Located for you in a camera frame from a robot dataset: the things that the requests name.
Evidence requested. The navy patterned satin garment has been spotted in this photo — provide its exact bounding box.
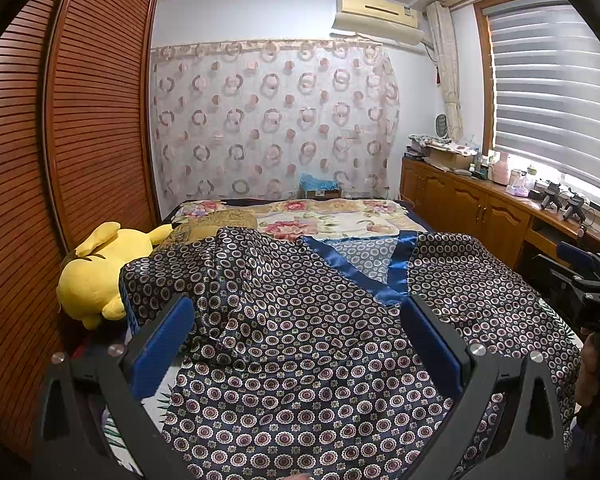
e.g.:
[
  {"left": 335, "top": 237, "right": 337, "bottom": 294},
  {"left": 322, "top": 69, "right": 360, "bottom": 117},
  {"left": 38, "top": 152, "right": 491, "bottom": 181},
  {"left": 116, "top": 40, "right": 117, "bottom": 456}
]
[{"left": 120, "top": 226, "right": 582, "bottom": 480}]

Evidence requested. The person's right hand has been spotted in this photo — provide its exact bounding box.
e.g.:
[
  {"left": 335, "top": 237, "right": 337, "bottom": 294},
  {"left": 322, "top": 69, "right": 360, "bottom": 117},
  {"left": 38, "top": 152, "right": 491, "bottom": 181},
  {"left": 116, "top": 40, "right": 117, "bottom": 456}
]
[{"left": 576, "top": 328, "right": 600, "bottom": 408}]

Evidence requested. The floral bed quilt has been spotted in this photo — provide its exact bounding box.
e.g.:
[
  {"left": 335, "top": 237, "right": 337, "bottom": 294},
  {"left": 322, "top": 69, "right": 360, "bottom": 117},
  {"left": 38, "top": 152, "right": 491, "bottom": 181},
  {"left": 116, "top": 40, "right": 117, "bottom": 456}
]
[{"left": 99, "top": 198, "right": 584, "bottom": 480}]

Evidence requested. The wooden side cabinet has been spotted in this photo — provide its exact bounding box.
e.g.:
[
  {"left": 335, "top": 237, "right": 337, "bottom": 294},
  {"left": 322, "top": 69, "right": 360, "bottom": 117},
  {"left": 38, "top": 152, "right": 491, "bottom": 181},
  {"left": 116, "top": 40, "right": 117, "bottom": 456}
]
[{"left": 400, "top": 157, "right": 600, "bottom": 270}]

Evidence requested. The yellow Pikachu plush toy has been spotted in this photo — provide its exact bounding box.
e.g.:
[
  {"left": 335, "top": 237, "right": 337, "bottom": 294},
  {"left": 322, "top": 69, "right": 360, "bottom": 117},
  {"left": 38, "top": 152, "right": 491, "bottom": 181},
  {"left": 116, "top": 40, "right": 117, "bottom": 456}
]
[{"left": 56, "top": 221, "right": 173, "bottom": 330}]

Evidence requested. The pink jug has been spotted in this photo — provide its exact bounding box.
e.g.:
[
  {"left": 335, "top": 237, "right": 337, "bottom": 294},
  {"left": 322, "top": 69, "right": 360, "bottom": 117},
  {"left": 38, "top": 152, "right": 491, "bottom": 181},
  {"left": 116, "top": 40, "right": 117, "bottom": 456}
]
[{"left": 491, "top": 152, "right": 509, "bottom": 186}]

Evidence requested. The cardboard box with clutter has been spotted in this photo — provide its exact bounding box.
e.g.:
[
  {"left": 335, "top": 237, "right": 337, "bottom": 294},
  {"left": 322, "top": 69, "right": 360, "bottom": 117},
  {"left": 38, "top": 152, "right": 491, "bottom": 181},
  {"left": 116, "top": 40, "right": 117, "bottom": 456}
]
[{"left": 406, "top": 134, "right": 479, "bottom": 170}]

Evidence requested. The gold embroidered pillow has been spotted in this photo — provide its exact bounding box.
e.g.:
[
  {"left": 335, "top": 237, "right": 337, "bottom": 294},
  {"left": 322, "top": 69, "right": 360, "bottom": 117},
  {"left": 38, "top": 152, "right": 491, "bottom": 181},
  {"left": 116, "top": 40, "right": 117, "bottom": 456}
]
[{"left": 160, "top": 209, "right": 258, "bottom": 247}]

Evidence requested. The grey zebra window blind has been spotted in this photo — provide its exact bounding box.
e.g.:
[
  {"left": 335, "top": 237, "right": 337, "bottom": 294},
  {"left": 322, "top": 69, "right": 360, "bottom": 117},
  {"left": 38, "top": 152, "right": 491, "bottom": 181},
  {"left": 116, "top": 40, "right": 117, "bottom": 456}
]
[{"left": 483, "top": 0, "right": 600, "bottom": 189}]

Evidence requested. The small round fan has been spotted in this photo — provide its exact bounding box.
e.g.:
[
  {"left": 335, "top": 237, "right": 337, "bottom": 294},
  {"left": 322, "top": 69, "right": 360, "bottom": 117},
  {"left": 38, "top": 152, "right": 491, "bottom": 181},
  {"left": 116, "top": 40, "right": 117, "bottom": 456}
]
[{"left": 434, "top": 114, "right": 449, "bottom": 139}]

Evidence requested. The blue item on box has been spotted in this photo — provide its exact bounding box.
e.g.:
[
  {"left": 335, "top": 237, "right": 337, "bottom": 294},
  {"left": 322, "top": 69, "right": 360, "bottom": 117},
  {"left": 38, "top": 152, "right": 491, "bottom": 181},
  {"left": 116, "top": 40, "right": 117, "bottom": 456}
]
[{"left": 299, "top": 174, "right": 341, "bottom": 200}]

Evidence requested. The beige tied side curtain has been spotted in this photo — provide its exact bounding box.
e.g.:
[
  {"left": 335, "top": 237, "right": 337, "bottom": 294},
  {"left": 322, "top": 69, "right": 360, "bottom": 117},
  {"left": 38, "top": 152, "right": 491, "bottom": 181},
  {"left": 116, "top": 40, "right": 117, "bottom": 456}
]
[{"left": 426, "top": 1, "right": 463, "bottom": 142}]

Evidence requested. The brown louvered wardrobe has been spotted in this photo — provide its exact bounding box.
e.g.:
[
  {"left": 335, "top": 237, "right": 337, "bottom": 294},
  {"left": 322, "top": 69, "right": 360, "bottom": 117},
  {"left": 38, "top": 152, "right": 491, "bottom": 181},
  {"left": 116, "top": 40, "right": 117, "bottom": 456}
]
[{"left": 0, "top": 0, "right": 158, "bottom": 458}]

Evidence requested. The circle patterned sheer curtain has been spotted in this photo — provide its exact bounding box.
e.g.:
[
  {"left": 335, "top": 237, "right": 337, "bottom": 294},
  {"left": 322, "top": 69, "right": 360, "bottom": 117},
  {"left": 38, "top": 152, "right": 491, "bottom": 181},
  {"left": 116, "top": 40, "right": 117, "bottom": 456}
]
[{"left": 150, "top": 40, "right": 400, "bottom": 208}]

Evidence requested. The wall air conditioner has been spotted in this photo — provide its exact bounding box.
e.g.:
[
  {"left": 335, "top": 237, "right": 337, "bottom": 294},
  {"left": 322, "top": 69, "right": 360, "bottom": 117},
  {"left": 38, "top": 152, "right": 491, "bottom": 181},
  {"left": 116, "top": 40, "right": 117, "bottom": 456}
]
[{"left": 332, "top": 0, "right": 425, "bottom": 46}]

